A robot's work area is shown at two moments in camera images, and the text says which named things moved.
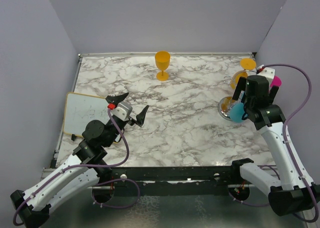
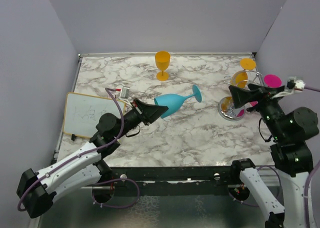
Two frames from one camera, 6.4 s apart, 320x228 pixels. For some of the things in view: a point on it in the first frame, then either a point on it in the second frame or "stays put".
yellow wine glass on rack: [246, 64] stays put
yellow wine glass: [162, 60] stays put
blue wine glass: [237, 112] → [173, 101]
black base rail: [200, 181] stays put
